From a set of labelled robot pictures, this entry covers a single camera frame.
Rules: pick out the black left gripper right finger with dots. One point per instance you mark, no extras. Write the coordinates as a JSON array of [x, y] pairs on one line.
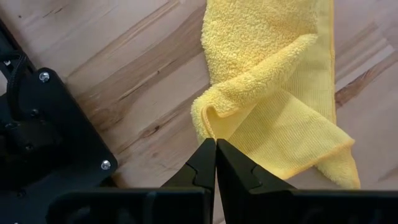
[[245, 183]]

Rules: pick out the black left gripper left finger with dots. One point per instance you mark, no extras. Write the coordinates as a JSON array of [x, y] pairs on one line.
[[199, 171]]

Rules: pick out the yellow microfiber towel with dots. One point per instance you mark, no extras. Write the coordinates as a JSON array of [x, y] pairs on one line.
[[273, 93]]

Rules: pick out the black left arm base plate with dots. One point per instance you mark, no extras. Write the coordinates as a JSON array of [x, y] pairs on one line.
[[46, 140]]

